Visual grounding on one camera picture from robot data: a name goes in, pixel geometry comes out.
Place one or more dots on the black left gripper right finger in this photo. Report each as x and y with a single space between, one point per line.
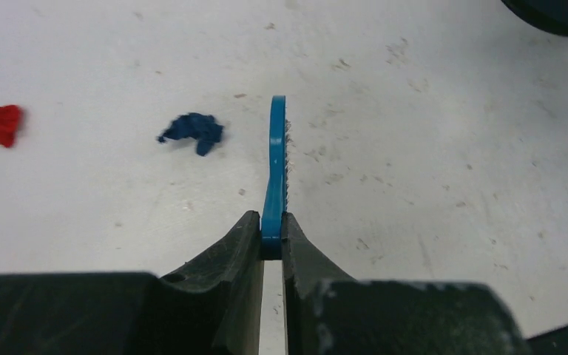
327 311

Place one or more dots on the blue hand brush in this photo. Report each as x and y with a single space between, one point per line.
276 199

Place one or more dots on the red paper scrap far left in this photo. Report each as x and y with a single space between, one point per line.
11 120

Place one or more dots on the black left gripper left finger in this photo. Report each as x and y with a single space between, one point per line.
210 305

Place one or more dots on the dark green waste bin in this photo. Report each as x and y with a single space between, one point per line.
551 16

